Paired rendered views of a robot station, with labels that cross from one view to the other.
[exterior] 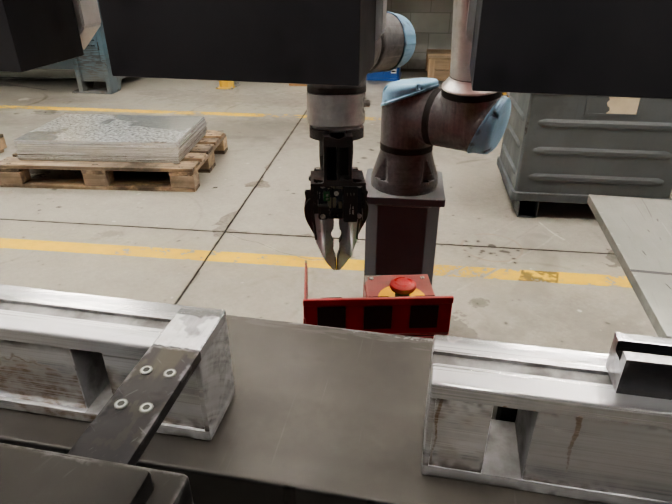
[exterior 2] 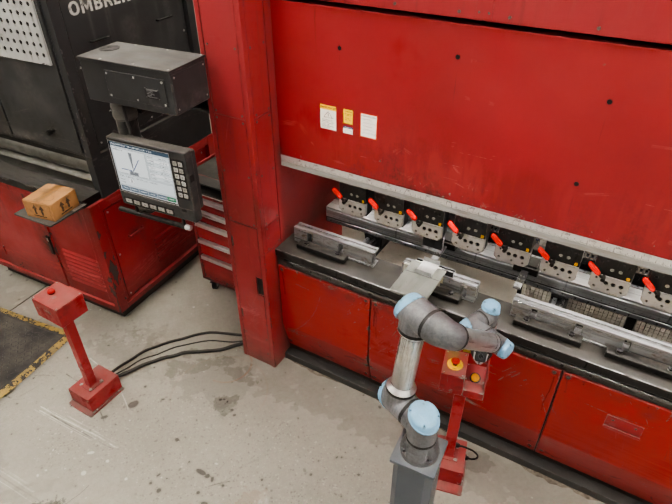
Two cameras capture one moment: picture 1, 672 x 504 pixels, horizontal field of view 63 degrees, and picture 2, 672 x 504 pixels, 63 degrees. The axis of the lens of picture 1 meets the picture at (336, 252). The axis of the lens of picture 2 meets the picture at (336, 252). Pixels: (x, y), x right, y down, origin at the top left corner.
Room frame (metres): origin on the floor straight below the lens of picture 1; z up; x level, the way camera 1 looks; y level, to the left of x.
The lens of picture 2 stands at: (2.47, -0.03, 2.65)
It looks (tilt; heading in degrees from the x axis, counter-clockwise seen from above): 36 degrees down; 200
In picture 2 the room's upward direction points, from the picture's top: straight up
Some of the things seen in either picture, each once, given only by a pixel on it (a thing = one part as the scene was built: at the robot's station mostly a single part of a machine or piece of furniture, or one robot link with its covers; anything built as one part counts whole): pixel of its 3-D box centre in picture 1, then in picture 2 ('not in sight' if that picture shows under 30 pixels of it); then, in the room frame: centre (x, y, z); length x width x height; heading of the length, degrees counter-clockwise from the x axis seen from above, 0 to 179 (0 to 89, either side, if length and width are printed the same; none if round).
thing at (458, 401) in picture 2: not in sight; (455, 419); (0.68, -0.05, 0.39); 0.05 x 0.05 x 0.54; 2
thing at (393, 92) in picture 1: (411, 111); (421, 421); (1.17, -0.16, 0.94); 0.13 x 0.12 x 0.14; 56
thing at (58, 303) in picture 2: not in sight; (77, 347); (0.92, -2.12, 0.41); 0.25 x 0.20 x 0.83; 169
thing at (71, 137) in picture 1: (117, 136); not in sight; (3.43, 1.41, 0.20); 1.01 x 0.63 x 0.12; 86
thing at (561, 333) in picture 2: not in sight; (547, 330); (0.45, 0.26, 0.89); 0.30 x 0.05 x 0.03; 79
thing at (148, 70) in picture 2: not in sight; (158, 145); (0.48, -1.63, 1.53); 0.51 x 0.25 x 0.85; 85
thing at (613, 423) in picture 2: not in sight; (623, 427); (0.63, 0.66, 0.58); 0.15 x 0.02 x 0.07; 79
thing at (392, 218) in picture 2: not in sight; (392, 207); (0.23, -0.54, 1.26); 0.15 x 0.09 x 0.17; 79
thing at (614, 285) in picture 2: not in sight; (613, 271); (0.42, 0.44, 1.26); 0.15 x 0.09 x 0.17; 79
